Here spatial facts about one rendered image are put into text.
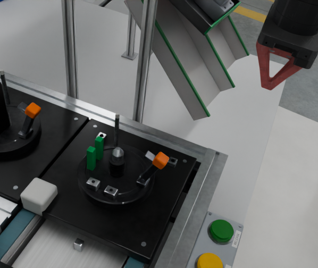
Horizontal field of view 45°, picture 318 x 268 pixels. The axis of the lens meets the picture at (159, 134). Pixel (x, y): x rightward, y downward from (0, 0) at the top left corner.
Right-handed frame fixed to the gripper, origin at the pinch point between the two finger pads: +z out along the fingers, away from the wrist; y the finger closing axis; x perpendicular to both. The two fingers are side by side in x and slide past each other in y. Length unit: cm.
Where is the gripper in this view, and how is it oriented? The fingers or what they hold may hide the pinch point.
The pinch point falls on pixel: (268, 83)
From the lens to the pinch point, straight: 54.2
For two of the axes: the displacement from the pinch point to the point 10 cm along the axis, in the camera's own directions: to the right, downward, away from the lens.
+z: -1.4, 6.9, 7.1
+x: 9.2, 3.7, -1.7
